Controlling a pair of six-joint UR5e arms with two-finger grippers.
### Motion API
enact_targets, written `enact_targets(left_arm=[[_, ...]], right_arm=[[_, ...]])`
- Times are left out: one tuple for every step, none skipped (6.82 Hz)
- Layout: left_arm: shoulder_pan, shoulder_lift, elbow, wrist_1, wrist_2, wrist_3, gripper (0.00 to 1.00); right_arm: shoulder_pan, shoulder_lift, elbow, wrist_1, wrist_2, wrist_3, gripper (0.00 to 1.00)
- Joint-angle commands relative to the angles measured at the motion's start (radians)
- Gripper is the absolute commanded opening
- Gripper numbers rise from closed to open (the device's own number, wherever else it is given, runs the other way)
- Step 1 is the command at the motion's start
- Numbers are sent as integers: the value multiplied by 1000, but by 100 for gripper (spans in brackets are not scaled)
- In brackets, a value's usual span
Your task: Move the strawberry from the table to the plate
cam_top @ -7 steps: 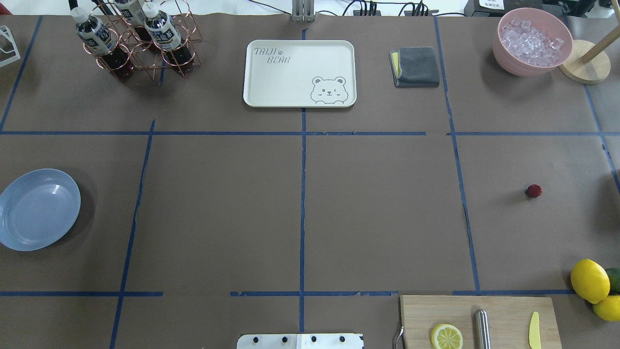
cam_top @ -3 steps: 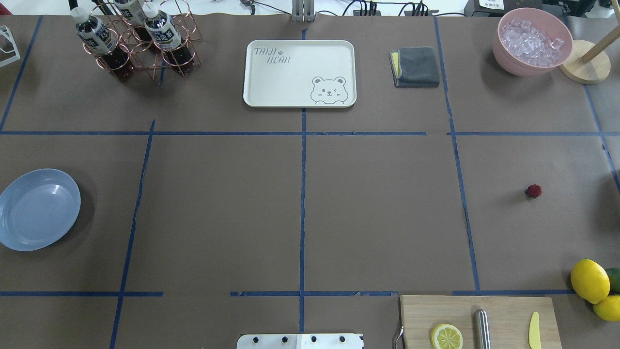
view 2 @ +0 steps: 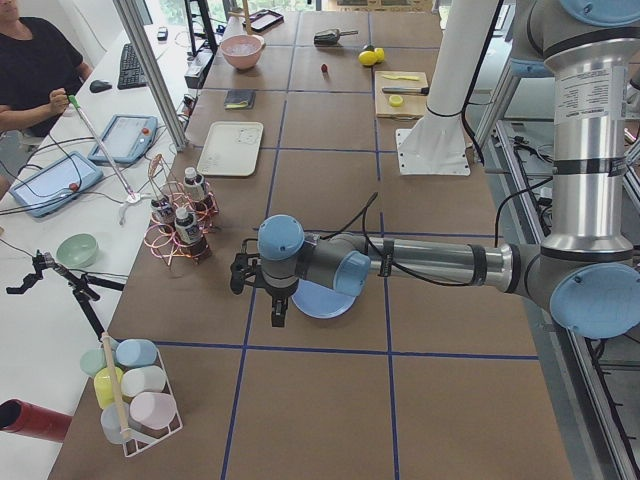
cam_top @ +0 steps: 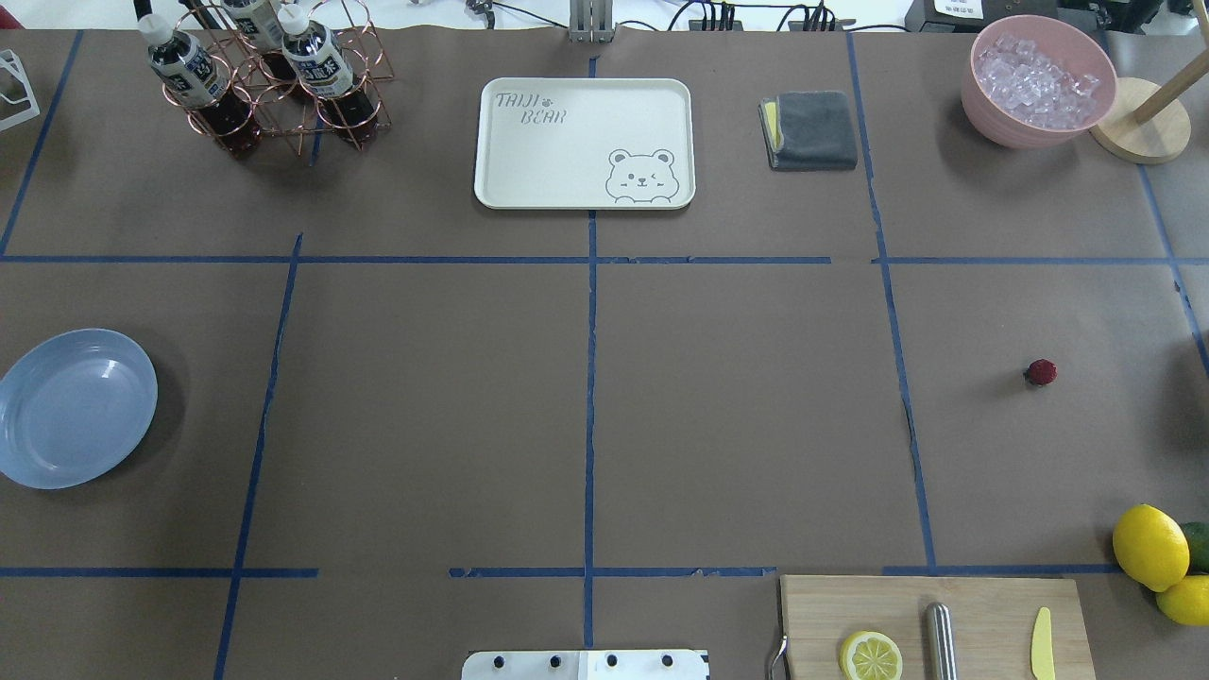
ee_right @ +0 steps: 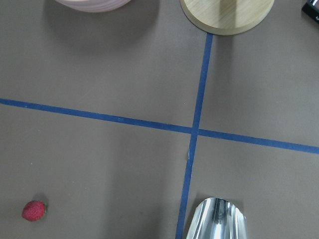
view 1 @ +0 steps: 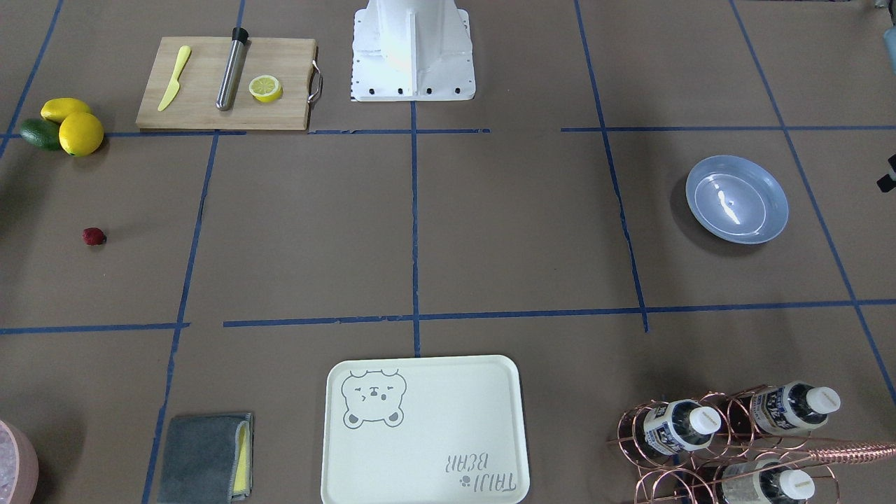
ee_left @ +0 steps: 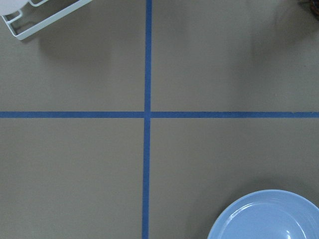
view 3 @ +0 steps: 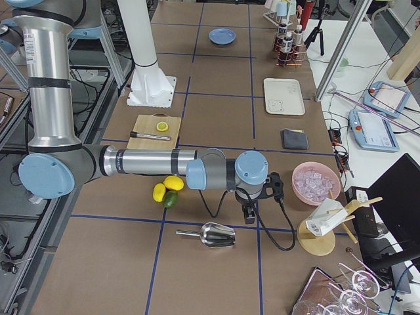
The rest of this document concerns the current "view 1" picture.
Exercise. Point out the blue plate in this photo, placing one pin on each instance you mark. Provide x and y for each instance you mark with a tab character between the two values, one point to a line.
737	200

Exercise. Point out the red strawberry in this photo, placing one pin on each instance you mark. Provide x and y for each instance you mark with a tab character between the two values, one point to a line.
93	236

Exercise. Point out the green lime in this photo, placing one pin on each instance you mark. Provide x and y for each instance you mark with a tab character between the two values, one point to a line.
41	133

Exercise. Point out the tea bottle far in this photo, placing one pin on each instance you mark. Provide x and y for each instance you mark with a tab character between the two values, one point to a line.
795	408

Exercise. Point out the yellow plastic knife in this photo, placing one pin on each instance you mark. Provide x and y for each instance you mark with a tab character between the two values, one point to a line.
173	86

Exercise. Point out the grey folded cloth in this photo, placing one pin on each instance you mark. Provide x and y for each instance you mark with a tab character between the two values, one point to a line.
208	459

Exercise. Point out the lemon half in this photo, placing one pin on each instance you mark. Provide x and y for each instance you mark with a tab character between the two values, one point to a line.
265	89

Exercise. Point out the yellow lemon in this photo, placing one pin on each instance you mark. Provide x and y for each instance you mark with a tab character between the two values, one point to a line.
56	110
81	134

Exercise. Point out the steel muddler rod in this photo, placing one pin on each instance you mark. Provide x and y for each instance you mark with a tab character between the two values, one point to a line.
233	70

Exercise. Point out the cream bear tray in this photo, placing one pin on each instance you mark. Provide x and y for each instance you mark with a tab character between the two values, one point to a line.
425	430

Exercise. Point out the tea bottle near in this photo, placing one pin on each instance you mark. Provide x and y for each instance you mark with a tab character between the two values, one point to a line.
765	481

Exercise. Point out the tea bottle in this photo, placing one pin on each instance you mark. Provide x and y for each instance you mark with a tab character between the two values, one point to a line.
679	426
795	408
765	481

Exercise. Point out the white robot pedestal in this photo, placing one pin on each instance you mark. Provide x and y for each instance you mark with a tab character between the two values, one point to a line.
412	51

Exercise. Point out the copper wire bottle rack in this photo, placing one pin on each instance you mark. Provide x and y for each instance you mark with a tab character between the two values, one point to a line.
677	478

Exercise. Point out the pink bowl of ice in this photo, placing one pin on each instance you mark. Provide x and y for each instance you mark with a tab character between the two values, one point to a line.
20	466

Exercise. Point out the tea bottle middle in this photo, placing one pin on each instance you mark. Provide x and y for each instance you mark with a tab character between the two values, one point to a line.
679	426

